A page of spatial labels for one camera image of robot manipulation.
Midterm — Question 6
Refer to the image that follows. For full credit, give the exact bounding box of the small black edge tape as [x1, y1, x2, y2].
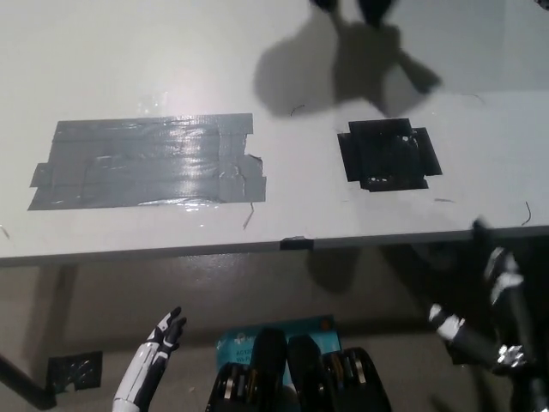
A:
[280, 236, 315, 252]

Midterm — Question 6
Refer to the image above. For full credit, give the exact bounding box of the clear tape piece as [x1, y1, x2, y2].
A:
[136, 94, 167, 113]

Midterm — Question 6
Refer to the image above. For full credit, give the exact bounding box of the teal cardboard box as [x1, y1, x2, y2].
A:
[214, 315, 342, 384]

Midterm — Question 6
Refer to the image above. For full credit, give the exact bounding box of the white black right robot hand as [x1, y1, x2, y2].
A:
[427, 218, 537, 379]

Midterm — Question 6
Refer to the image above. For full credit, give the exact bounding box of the grey duct tape patch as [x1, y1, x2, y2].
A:
[27, 112, 268, 212]

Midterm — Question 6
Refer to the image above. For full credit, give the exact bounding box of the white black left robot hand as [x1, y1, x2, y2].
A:
[112, 306, 188, 412]

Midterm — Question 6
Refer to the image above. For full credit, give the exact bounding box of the grey table leg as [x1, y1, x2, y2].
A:
[36, 264, 81, 387]

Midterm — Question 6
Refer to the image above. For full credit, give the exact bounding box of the black tape square patch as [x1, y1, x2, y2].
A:
[336, 118, 443, 193]

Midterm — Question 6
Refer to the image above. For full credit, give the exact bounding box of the black floor tape patch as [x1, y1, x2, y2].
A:
[45, 350, 104, 392]

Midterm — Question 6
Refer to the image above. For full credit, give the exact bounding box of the black table foot bar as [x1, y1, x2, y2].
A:
[0, 354, 57, 409]

